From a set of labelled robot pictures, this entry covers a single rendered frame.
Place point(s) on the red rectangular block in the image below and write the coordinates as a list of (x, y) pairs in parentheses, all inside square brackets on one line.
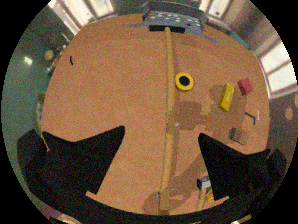
[(244, 86)]

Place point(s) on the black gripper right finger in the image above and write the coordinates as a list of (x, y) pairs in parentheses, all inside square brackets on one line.
[(226, 167)]

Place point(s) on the yellow spirit level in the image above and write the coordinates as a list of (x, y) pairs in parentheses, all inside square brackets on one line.
[(225, 98)]

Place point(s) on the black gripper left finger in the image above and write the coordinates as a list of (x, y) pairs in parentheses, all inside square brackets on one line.
[(90, 158)]

